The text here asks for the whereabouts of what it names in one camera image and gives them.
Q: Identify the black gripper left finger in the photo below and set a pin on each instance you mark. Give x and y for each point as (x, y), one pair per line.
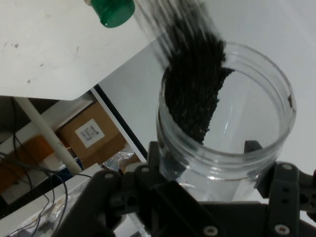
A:
(138, 205)

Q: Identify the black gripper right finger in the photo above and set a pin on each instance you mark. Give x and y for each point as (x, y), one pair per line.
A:
(284, 197)

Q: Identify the clear plastic jar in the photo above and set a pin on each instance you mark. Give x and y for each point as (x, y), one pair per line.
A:
(247, 160)

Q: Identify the black granules heap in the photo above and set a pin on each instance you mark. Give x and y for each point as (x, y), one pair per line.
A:
(195, 86)

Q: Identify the crumpled clear plastic wrap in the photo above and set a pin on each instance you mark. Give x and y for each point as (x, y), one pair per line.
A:
(118, 159)

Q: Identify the labelled cardboard box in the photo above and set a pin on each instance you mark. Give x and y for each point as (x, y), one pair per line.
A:
(98, 143)

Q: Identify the black edged white board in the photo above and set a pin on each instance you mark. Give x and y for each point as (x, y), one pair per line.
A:
(118, 123)

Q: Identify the white table leg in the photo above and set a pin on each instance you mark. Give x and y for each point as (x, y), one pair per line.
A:
(49, 133)

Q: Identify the green cap spice bottle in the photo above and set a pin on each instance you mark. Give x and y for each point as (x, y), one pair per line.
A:
(113, 12)

